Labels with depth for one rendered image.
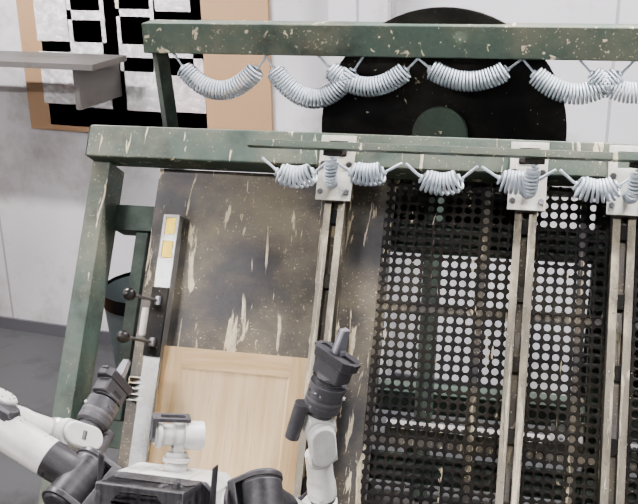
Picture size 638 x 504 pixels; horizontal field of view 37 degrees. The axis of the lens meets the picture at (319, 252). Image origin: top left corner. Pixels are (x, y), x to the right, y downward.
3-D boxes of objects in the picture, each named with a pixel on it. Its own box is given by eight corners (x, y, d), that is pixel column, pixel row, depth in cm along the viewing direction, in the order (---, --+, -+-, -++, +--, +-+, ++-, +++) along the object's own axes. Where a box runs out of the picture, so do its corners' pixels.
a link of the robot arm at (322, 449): (335, 425, 217) (339, 471, 223) (322, 404, 225) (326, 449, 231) (309, 432, 216) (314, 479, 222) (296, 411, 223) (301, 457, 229)
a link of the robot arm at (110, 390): (90, 364, 253) (69, 401, 246) (117, 365, 248) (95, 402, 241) (115, 392, 261) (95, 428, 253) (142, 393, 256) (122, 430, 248)
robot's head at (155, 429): (188, 453, 215) (192, 422, 213) (150, 452, 212) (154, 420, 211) (184, 442, 221) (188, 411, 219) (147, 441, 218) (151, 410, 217)
